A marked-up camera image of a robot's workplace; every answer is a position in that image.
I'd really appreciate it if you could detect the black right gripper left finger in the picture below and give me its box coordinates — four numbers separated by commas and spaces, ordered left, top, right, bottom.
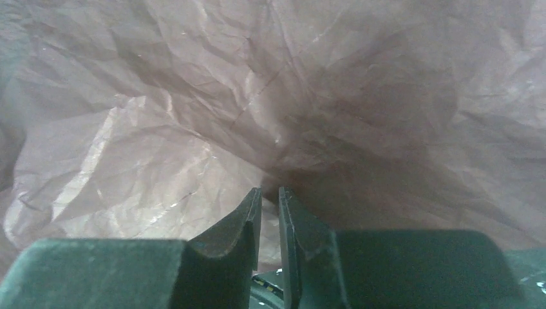
1, 188, 262, 308

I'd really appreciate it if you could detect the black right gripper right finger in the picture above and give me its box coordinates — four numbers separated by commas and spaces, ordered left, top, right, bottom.
278, 187, 525, 308

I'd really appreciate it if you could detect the maroon wrapping paper sheet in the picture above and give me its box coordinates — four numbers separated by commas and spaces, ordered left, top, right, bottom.
1, 1, 545, 273

